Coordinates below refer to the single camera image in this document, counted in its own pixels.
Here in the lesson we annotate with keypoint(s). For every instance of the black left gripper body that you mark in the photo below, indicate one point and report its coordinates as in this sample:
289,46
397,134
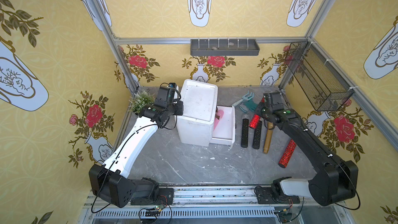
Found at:
167,94

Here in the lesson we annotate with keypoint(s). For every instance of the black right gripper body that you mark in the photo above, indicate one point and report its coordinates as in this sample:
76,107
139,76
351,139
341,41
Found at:
272,100

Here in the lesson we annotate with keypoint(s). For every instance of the red glitter microphone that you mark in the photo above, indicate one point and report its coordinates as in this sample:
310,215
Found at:
286,156
254,121

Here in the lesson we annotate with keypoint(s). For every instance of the gold glitter microphone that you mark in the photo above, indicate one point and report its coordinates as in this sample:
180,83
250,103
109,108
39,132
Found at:
270,127

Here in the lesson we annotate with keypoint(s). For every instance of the white plastic drawer cabinet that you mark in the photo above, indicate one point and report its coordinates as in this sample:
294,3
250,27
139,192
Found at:
196,125

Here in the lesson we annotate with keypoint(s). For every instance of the black rhinestone microphone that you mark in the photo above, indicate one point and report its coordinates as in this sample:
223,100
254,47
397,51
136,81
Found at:
257,138
245,131

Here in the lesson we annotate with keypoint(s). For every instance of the pink microphone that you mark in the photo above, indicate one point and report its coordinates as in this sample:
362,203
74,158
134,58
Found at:
218,115

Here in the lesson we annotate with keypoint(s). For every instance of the white bottom drawer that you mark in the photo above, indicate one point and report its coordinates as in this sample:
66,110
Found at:
226,129

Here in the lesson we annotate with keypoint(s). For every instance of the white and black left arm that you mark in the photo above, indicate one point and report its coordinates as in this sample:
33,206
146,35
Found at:
110,181

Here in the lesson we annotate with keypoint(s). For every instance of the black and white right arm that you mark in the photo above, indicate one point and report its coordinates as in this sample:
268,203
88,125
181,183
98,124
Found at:
335,179

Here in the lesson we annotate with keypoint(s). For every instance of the green artificial potted plant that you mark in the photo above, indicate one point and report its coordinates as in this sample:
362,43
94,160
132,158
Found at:
139,100

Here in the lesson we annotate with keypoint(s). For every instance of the grey wall shelf tray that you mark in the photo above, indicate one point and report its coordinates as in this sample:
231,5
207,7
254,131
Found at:
224,47

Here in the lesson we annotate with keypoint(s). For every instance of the black wire mesh basket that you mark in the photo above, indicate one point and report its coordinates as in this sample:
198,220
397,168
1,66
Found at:
321,82

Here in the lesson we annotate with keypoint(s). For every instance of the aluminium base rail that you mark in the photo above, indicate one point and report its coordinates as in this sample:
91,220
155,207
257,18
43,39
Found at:
229,203

